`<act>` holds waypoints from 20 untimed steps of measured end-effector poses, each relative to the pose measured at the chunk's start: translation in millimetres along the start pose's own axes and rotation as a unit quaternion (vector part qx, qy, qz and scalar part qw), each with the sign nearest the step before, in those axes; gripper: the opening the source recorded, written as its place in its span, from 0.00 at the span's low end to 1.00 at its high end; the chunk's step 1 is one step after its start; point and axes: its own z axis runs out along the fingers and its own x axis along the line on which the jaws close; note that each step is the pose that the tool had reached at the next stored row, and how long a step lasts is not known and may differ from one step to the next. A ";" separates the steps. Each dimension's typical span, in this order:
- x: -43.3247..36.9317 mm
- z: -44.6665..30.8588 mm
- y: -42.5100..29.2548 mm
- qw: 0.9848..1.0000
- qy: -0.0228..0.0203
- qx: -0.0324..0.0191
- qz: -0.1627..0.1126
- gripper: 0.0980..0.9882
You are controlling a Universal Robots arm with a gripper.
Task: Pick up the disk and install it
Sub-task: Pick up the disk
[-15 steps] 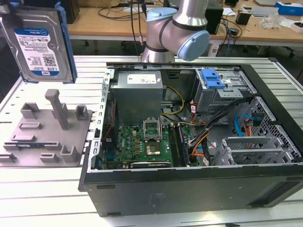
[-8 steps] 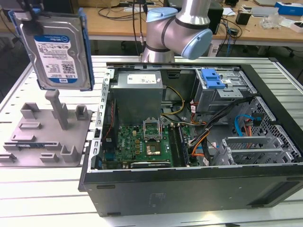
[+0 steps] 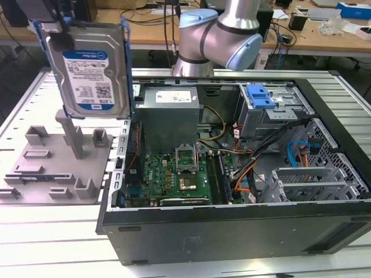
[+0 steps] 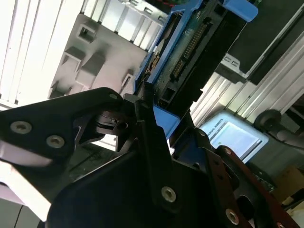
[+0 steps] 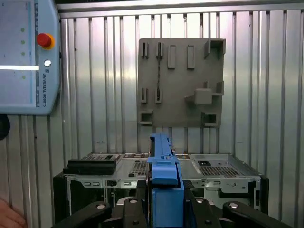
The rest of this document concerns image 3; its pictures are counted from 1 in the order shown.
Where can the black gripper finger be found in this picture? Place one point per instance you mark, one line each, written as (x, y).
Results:
(61, 42)

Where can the hard disk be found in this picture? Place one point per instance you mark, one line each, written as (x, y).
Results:
(87, 75)

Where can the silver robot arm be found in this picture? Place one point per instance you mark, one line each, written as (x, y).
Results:
(214, 37)

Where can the grey disk bay cage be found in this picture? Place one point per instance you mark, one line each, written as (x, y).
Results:
(301, 173)

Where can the black computer tower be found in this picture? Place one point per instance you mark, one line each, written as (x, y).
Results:
(84, 10)

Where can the brown cardboard piece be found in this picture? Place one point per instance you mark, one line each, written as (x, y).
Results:
(139, 3)

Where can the black case fan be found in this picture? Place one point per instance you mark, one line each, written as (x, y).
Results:
(137, 136)

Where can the grey parts rack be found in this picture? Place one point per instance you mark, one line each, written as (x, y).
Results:
(58, 173)

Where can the grey power supply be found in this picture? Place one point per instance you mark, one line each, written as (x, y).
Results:
(168, 124)

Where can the green RAM stick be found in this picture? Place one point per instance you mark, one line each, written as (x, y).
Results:
(37, 177)

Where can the green motherboard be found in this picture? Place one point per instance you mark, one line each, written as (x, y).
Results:
(156, 179)

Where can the thin metal locking lever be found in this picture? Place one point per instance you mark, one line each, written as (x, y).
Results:
(197, 153)

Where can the CPU socket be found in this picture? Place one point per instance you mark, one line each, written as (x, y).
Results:
(187, 184)

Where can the black graphics card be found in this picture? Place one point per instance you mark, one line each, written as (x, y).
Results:
(182, 201)

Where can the black RAM slot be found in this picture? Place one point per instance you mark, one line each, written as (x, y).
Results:
(211, 176)

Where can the blue plastic drive latch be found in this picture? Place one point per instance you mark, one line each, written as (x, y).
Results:
(259, 95)

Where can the installed RAM stick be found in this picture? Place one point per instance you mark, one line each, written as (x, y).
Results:
(224, 179)

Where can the grey optical drive cage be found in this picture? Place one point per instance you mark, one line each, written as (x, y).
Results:
(261, 121)

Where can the white paper sheet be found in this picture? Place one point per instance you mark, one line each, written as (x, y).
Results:
(279, 14)

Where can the small black box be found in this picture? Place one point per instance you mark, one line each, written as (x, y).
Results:
(295, 21)

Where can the black open PC case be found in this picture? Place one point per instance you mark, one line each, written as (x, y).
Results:
(232, 231)

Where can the silver flat box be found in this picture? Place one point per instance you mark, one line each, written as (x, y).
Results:
(321, 14)

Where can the clear plastic bag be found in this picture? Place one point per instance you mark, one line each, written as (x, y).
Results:
(334, 26)

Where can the blue white box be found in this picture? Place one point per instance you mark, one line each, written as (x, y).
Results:
(353, 10)

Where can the small white box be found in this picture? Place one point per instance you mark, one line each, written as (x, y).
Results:
(363, 32)

